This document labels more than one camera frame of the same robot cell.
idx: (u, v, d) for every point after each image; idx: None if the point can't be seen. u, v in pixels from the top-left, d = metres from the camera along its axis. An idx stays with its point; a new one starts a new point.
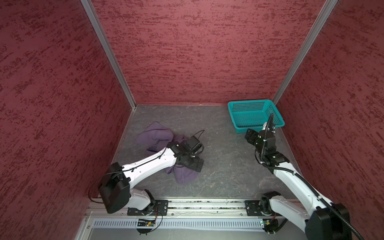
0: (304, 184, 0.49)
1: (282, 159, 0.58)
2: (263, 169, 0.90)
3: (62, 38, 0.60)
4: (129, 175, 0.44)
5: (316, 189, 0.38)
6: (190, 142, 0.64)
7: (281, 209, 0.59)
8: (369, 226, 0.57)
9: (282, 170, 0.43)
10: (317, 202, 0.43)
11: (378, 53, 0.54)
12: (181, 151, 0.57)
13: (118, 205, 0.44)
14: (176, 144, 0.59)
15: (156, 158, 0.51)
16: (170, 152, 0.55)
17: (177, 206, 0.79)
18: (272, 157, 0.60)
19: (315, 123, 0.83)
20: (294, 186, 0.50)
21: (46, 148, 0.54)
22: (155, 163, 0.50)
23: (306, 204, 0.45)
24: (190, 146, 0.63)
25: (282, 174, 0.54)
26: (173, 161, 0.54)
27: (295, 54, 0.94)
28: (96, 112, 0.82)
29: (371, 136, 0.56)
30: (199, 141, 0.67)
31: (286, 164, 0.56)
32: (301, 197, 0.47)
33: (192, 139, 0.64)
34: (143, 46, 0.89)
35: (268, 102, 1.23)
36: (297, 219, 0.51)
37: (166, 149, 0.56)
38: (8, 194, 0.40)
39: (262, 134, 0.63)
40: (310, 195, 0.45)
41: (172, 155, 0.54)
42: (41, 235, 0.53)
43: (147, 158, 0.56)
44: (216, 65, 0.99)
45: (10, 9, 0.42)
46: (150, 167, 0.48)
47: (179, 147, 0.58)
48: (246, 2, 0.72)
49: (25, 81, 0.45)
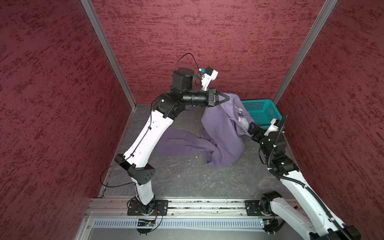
0: (315, 200, 0.45)
1: (290, 167, 0.54)
2: (263, 169, 0.90)
3: (62, 38, 0.60)
4: (132, 161, 0.43)
5: (328, 209, 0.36)
6: (176, 85, 0.45)
7: (283, 212, 0.58)
8: (369, 226, 0.57)
9: (291, 182, 0.50)
10: (329, 223, 0.41)
11: (378, 53, 0.54)
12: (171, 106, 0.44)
13: (147, 177, 0.50)
14: (161, 100, 0.45)
15: (148, 130, 0.44)
16: (160, 112, 0.44)
17: (177, 206, 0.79)
18: (280, 163, 0.55)
19: (315, 123, 0.83)
20: (302, 199, 0.47)
21: (46, 148, 0.54)
22: (150, 135, 0.44)
23: (314, 220, 0.44)
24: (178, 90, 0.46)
25: (289, 185, 0.51)
26: (170, 120, 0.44)
27: (295, 54, 0.94)
28: (96, 112, 0.82)
29: (372, 136, 0.56)
30: (186, 75, 0.45)
31: (295, 174, 0.52)
32: (309, 212, 0.45)
33: (175, 78, 0.44)
34: (143, 46, 0.89)
35: (268, 102, 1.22)
36: (299, 228, 0.51)
37: (153, 113, 0.45)
38: (8, 194, 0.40)
39: (272, 138, 0.57)
40: (321, 214, 0.43)
41: (161, 114, 0.44)
42: (41, 235, 0.53)
43: (140, 133, 0.45)
44: (216, 65, 0.99)
45: (10, 9, 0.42)
46: (148, 141, 0.44)
47: (167, 101, 0.45)
48: (246, 2, 0.72)
49: (25, 81, 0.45)
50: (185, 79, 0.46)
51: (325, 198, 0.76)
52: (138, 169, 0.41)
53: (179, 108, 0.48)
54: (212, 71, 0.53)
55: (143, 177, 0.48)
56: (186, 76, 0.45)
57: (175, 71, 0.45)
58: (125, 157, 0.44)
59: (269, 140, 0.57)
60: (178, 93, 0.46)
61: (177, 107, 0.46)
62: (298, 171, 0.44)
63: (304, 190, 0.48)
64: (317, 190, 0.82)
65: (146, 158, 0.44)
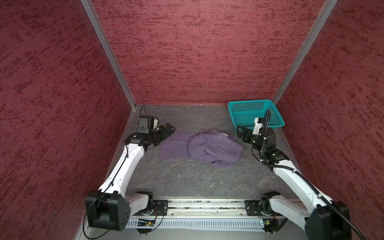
0: (304, 182, 0.48)
1: (281, 157, 0.58)
2: (263, 169, 0.90)
3: (62, 38, 0.60)
4: (113, 188, 0.42)
5: (316, 187, 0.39)
6: (143, 124, 0.61)
7: (281, 207, 0.59)
8: (369, 226, 0.57)
9: (282, 168, 0.54)
10: (317, 200, 0.43)
11: (377, 53, 0.54)
12: (142, 138, 0.56)
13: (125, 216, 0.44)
14: (134, 136, 0.57)
15: (126, 158, 0.49)
16: (135, 143, 0.54)
17: (177, 206, 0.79)
18: (272, 154, 0.60)
19: (315, 123, 0.83)
20: (294, 184, 0.49)
21: (46, 148, 0.54)
22: (128, 161, 0.49)
23: (305, 201, 0.45)
24: (145, 127, 0.61)
25: (281, 173, 0.54)
26: (141, 148, 0.53)
27: (295, 54, 0.94)
28: (96, 112, 0.82)
29: (371, 136, 0.56)
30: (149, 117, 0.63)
31: (286, 162, 0.56)
32: (301, 195, 0.47)
33: (142, 120, 0.61)
34: (143, 46, 0.89)
35: (268, 102, 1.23)
36: (295, 217, 0.51)
37: (128, 146, 0.53)
38: (8, 194, 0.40)
39: (262, 132, 0.62)
40: (310, 193, 0.45)
41: (136, 144, 0.54)
42: (41, 235, 0.53)
43: (117, 162, 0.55)
44: (216, 65, 0.99)
45: (10, 9, 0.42)
46: (126, 167, 0.47)
47: (138, 136, 0.57)
48: (246, 2, 0.72)
49: (25, 81, 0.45)
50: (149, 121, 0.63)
51: None
52: (123, 198, 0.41)
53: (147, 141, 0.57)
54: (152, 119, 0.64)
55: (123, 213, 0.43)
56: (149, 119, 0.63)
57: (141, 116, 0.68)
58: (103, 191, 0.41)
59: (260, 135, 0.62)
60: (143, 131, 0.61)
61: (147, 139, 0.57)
62: (289, 160, 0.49)
63: (294, 174, 0.51)
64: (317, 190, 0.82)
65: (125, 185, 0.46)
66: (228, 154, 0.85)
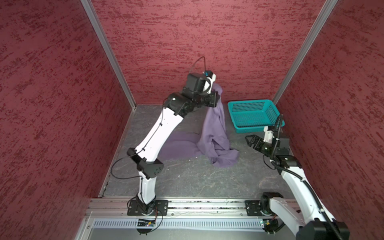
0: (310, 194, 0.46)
1: (293, 163, 0.56)
2: (263, 169, 0.90)
3: (62, 38, 0.60)
4: (144, 155, 0.46)
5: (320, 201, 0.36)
6: (189, 86, 0.49)
7: (278, 208, 0.60)
8: (369, 226, 0.57)
9: (290, 174, 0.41)
10: (317, 214, 0.42)
11: (378, 53, 0.54)
12: (186, 103, 0.47)
13: (157, 171, 0.53)
14: (173, 98, 0.47)
15: (158, 127, 0.46)
16: (169, 112, 0.47)
17: (177, 206, 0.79)
18: (284, 158, 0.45)
19: (315, 123, 0.83)
20: (297, 191, 0.49)
21: (46, 148, 0.54)
22: (162, 132, 0.46)
23: (305, 212, 0.44)
24: (192, 89, 0.49)
25: (288, 178, 0.53)
26: (180, 118, 0.49)
27: (295, 54, 0.94)
28: (96, 112, 0.82)
29: (371, 136, 0.56)
30: (201, 78, 0.48)
31: (297, 169, 0.54)
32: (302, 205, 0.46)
33: (189, 79, 0.48)
34: (143, 46, 0.89)
35: (268, 102, 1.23)
36: (291, 223, 0.51)
37: (164, 110, 0.47)
38: (8, 194, 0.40)
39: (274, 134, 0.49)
40: (312, 205, 0.44)
41: (171, 113, 0.46)
42: (41, 235, 0.53)
43: (151, 129, 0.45)
44: (216, 65, 0.99)
45: (10, 9, 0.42)
46: (159, 138, 0.46)
47: (178, 99, 0.47)
48: (246, 2, 0.72)
49: (25, 81, 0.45)
50: (199, 82, 0.49)
51: (325, 198, 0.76)
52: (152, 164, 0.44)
53: (190, 108, 0.50)
54: (213, 75, 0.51)
55: (152, 171, 0.50)
56: (200, 79, 0.49)
57: (189, 74, 0.48)
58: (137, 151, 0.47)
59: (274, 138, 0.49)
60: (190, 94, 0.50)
61: (188, 105, 0.47)
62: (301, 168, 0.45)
63: (301, 183, 0.49)
64: (317, 190, 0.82)
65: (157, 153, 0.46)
66: (229, 156, 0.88)
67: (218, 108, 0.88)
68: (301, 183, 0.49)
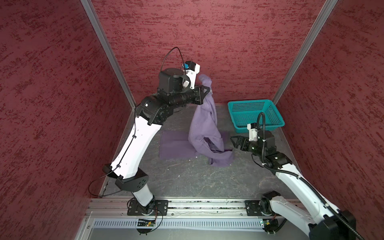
0: (310, 190, 0.47)
1: (284, 161, 0.56)
2: (263, 169, 0.90)
3: (62, 38, 0.60)
4: (120, 172, 0.40)
5: (322, 196, 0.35)
6: (164, 86, 0.40)
7: (280, 208, 0.60)
8: (369, 226, 0.57)
9: (286, 174, 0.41)
10: (324, 210, 0.42)
11: (378, 53, 0.54)
12: (161, 107, 0.40)
13: (140, 184, 0.48)
14: (145, 104, 0.40)
15: (132, 139, 0.40)
16: (144, 119, 0.40)
17: (177, 206, 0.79)
18: (274, 158, 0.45)
19: (315, 123, 0.83)
20: (296, 190, 0.49)
21: (46, 148, 0.54)
22: (136, 146, 0.41)
23: (310, 210, 0.45)
24: (166, 91, 0.41)
25: (284, 177, 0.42)
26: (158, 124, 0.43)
27: (295, 54, 0.94)
28: (96, 112, 0.82)
29: (371, 136, 0.56)
30: (174, 75, 0.40)
31: (289, 166, 0.54)
32: (305, 202, 0.46)
33: (162, 79, 0.39)
34: (143, 46, 0.89)
35: (268, 102, 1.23)
36: (298, 222, 0.51)
37: (137, 120, 0.41)
38: (8, 194, 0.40)
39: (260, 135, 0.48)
40: (316, 202, 0.44)
41: (145, 122, 0.39)
42: (41, 235, 0.53)
43: (125, 142, 0.41)
44: (216, 65, 0.99)
45: (10, 9, 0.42)
46: (132, 153, 0.41)
47: (152, 103, 0.40)
48: (246, 2, 0.72)
49: (25, 81, 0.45)
50: (173, 80, 0.41)
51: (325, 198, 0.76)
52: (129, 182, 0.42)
53: (167, 113, 0.43)
54: (195, 65, 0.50)
55: (134, 185, 0.45)
56: (174, 77, 0.40)
57: (160, 72, 0.40)
58: (113, 168, 0.42)
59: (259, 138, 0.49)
60: (165, 95, 0.41)
61: (163, 111, 0.41)
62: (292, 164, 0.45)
63: (298, 181, 0.49)
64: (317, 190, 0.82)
65: (135, 167, 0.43)
66: (224, 155, 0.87)
67: (209, 104, 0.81)
68: (299, 180, 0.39)
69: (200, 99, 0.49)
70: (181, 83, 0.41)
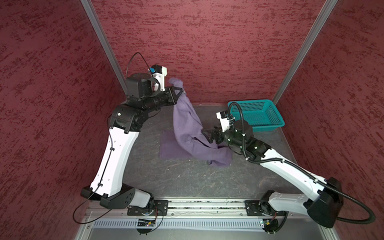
0: (296, 170, 0.47)
1: (263, 148, 0.55)
2: (263, 169, 0.90)
3: (62, 38, 0.60)
4: (102, 191, 0.38)
5: (310, 173, 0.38)
6: (133, 92, 0.40)
7: (278, 204, 0.61)
8: (369, 226, 0.57)
9: (270, 161, 0.51)
10: (315, 185, 0.43)
11: (377, 53, 0.54)
12: (136, 114, 0.40)
13: (128, 199, 0.46)
14: (118, 113, 0.39)
15: (111, 152, 0.38)
16: (120, 128, 0.38)
17: (177, 206, 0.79)
18: (254, 148, 0.55)
19: (315, 123, 0.83)
20: (286, 174, 0.48)
21: (46, 148, 0.54)
22: (117, 157, 0.39)
23: (304, 189, 0.44)
24: (137, 96, 0.41)
25: (270, 165, 0.51)
26: (137, 132, 0.43)
27: (295, 54, 0.94)
28: (96, 112, 0.82)
29: (371, 136, 0.56)
30: (142, 80, 0.40)
31: (270, 152, 0.53)
32: (297, 183, 0.46)
33: (130, 85, 0.38)
34: (143, 46, 0.89)
35: (268, 102, 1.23)
36: (296, 208, 0.52)
37: (112, 132, 0.39)
38: (8, 194, 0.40)
39: (238, 127, 0.55)
40: (307, 180, 0.44)
41: (122, 130, 0.38)
42: (41, 235, 0.53)
43: (103, 159, 0.38)
44: (216, 65, 0.99)
45: (10, 9, 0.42)
46: (114, 164, 0.38)
47: (125, 111, 0.39)
48: (246, 2, 0.72)
49: (25, 81, 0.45)
50: (141, 85, 0.41)
51: None
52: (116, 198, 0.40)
53: (142, 118, 0.42)
54: (161, 68, 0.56)
55: (122, 200, 0.43)
56: (142, 82, 0.40)
57: (128, 79, 0.39)
58: (94, 190, 0.38)
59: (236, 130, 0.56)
60: (136, 100, 0.41)
61: (138, 116, 0.40)
62: (271, 148, 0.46)
63: (284, 164, 0.49)
64: None
65: (119, 182, 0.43)
66: (219, 152, 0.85)
67: (184, 104, 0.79)
68: (284, 163, 0.49)
69: (173, 99, 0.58)
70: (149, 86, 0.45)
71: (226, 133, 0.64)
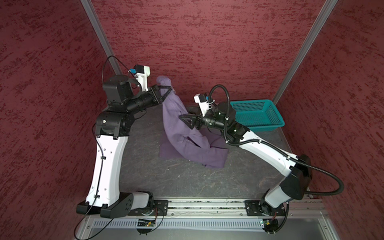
0: (271, 149, 0.49)
1: (243, 130, 0.56)
2: (263, 169, 0.90)
3: (62, 38, 0.60)
4: (101, 202, 0.36)
5: (283, 151, 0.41)
6: (114, 97, 0.38)
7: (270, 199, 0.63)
8: (369, 226, 0.57)
9: (248, 143, 0.52)
10: (288, 162, 0.45)
11: (377, 53, 0.54)
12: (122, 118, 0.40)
13: (127, 205, 0.45)
14: (103, 121, 0.38)
15: (103, 161, 0.37)
16: (107, 136, 0.38)
17: (177, 206, 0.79)
18: (234, 131, 0.56)
19: (315, 123, 0.83)
20: (262, 153, 0.50)
21: (46, 148, 0.54)
22: (110, 165, 0.38)
23: (277, 166, 0.47)
24: (118, 100, 0.40)
25: (247, 146, 0.53)
26: (125, 136, 0.42)
27: (295, 54, 0.94)
28: (96, 112, 0.82)
29: (371, 136, 0.56)
30: (120, 83, 0.39)
31: (248, 134, 0.54)
32: (271, 160, 0.49)
33: (108, 90, 0.37)
34: (143, 46, 0.89)
35: (268, 102, 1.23)
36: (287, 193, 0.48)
37: (99, 141, 0.38)
38: (8, 194, 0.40)
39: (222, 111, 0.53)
40: (280, 157, 0.47)
41: (110, 137, 0.37)
42: (41, 235, 0.53)
43: (96, 169, 0.37)
44: (216, 65, 0.99)
45: (10, 9, 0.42)
46: (109, 172, 0.38)
47: (110, 117, 0.39)
48: (246, 2, 0.72)
49: (25, 81, 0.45)
50: (120, 87, 0.39)
51: (325, 198, 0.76)
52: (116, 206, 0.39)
53: (128, 122, 0.42)
54: (143, 67, 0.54)
55: (123, 208, 0.43)
56: (120, 85, 0.39)
57: (105, 85, 0.37)
58: (91, 203, 0.37)
59: (219, 114, 0.54)
60: (118, 105, 0.40)
61: (124, 121, 0.40)
62: (249, 129, 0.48)
63: (260, 144, 0.51)
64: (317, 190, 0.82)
65: (116, 190, 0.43)
66: (212, 152, 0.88)
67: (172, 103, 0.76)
68: (260, 143, 0.51)
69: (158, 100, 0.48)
70: (127, 88, 0.41)
71: (206, 117, 0.61)
